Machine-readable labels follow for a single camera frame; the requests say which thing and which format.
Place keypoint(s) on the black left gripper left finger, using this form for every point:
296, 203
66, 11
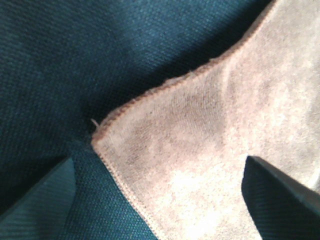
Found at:
41, 213

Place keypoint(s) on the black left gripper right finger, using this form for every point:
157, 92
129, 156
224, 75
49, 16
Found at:
280, 207

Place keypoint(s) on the brown microfibre towel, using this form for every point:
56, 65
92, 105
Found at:
178, 152

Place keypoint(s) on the black table cloth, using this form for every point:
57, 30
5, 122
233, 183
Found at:
65, 64

